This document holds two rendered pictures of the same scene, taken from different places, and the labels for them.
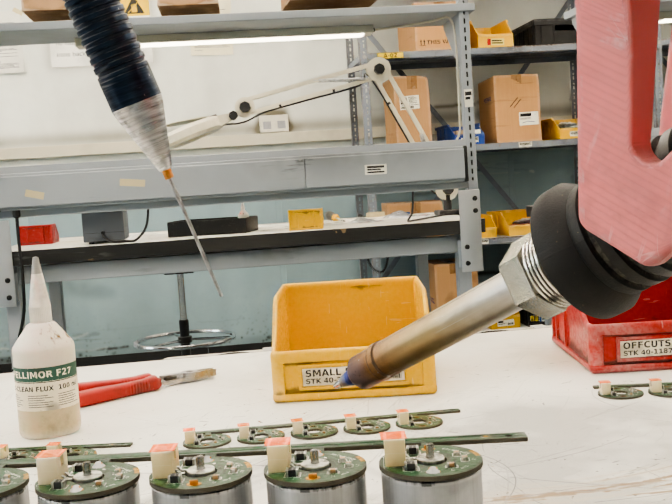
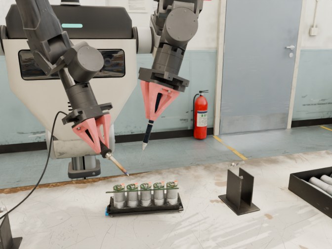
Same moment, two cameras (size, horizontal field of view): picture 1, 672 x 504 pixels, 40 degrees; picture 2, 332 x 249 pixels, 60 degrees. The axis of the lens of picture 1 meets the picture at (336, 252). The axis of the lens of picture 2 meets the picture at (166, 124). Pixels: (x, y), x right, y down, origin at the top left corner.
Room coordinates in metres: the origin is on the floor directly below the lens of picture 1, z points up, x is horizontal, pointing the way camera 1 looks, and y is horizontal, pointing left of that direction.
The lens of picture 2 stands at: (0.77, -0.01, 1.11)
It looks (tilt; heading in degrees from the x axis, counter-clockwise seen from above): 16 degrees down; 171
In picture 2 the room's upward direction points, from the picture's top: straight up
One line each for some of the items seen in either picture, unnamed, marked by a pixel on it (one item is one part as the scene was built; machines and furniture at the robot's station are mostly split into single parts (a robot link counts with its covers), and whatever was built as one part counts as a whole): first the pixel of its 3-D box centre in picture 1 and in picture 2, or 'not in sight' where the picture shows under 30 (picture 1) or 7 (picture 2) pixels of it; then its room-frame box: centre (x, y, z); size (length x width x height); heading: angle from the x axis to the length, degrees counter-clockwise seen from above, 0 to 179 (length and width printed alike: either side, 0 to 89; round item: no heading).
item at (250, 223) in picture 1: (213, 226); not in sight; (2.78, 0.36, 0.77); 0.24 x 0.16 x 0.04; 82
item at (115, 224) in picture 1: (106, 225); not in sight; (2.67, 0.66, 0.80); 0.15 x 0.12 x 0.10; 8
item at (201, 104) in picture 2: not in sight; (200, 114); (-2.31, 0.88, 0.29); 0.16 x 0.15 x 0.55; 96
